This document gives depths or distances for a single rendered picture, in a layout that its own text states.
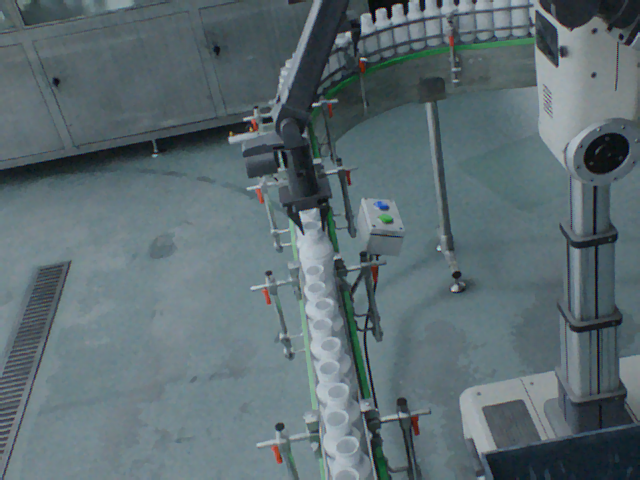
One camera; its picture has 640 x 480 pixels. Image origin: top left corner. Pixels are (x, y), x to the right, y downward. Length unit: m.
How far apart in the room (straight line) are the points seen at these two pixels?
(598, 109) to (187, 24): 3.23
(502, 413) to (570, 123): 1.04
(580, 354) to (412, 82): 1.28
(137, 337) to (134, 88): 1.76
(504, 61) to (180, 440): 1.77
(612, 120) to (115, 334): 2.45
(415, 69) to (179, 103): 2.14
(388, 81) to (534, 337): 1.09
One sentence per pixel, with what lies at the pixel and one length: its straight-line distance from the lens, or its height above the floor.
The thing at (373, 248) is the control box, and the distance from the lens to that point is 1.81.
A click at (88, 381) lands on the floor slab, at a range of 3.47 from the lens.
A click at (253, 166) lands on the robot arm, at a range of 1.52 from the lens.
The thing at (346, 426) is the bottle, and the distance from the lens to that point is 1.29.
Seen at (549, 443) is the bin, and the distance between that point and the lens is 1.52.
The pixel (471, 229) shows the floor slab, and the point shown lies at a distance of 3.77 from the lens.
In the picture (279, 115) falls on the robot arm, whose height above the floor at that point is 1.49.
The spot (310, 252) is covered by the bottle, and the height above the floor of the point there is 1.19.
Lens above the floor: 2.08
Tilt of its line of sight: 32 degrees down
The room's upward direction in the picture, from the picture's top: 12 degrees counter-clockwise
